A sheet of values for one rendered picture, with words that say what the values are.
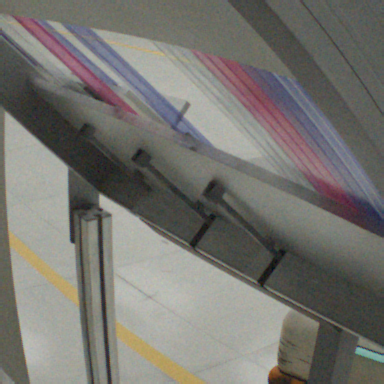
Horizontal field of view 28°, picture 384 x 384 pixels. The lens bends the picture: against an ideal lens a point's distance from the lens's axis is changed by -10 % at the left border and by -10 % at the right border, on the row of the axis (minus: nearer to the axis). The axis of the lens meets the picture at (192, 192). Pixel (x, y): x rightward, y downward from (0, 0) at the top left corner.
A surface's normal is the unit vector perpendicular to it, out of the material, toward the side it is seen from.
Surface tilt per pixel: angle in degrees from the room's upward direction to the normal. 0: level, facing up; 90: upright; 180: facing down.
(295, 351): 90
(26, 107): 90
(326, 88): 136
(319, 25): 90
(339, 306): 46
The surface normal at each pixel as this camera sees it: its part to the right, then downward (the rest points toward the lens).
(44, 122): 0.60, 0.30
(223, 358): 0.03, -0.94
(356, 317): -0.55, -0.51
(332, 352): -0.79, 0.19
